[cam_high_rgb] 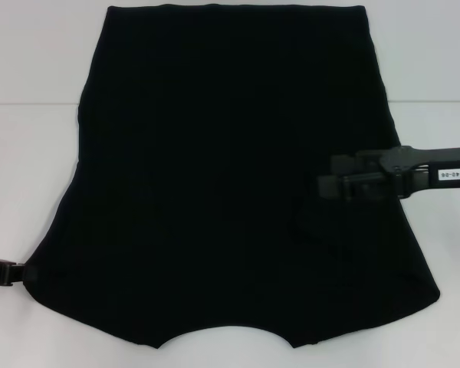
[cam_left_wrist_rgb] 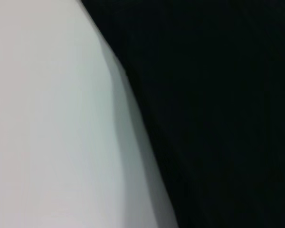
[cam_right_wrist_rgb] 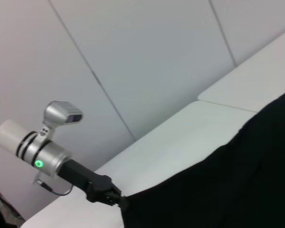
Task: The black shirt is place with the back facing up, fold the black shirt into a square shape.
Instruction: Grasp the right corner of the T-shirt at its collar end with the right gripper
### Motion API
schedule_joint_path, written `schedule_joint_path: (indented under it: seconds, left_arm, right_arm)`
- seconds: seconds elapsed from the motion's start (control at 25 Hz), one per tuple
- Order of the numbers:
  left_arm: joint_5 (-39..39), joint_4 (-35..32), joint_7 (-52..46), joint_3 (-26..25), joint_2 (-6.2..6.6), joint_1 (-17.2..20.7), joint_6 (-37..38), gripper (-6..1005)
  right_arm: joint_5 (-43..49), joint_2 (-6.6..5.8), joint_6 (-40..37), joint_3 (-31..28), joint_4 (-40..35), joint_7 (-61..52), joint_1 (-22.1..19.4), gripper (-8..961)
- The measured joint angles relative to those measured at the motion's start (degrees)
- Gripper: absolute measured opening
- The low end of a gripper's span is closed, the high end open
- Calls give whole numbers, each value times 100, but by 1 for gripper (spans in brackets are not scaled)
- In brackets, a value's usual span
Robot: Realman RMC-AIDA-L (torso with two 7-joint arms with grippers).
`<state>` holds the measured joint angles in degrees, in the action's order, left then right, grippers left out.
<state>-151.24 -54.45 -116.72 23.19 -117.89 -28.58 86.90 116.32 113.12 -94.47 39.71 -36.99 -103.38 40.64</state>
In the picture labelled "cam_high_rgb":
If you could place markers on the black t-shirt with white print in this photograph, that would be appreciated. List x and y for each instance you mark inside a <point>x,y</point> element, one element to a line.
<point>222,153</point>

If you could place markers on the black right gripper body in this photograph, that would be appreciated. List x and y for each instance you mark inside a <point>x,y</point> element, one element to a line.
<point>433,172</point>

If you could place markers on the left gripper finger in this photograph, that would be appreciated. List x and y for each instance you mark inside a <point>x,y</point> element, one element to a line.
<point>27,274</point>

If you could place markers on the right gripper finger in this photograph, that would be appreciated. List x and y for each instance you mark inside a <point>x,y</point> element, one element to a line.
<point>352,163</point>
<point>349,186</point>

